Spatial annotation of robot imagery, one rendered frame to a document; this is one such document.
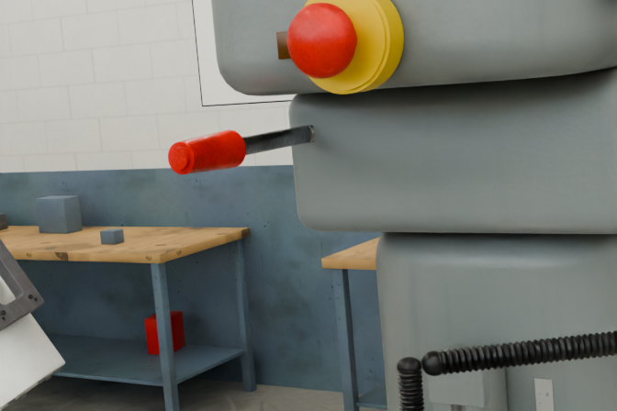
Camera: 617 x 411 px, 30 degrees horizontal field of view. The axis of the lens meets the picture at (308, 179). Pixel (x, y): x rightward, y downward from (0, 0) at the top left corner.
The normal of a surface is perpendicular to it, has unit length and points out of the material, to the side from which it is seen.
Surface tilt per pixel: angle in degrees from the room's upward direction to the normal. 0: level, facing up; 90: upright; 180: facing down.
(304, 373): 90
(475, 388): 90
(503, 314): 90
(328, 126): 90
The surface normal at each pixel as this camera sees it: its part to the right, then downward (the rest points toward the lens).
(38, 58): -0.53, 0.14
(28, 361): 0.53, -0.41
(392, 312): -0.86, 0.13
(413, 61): -0.43, 0.57
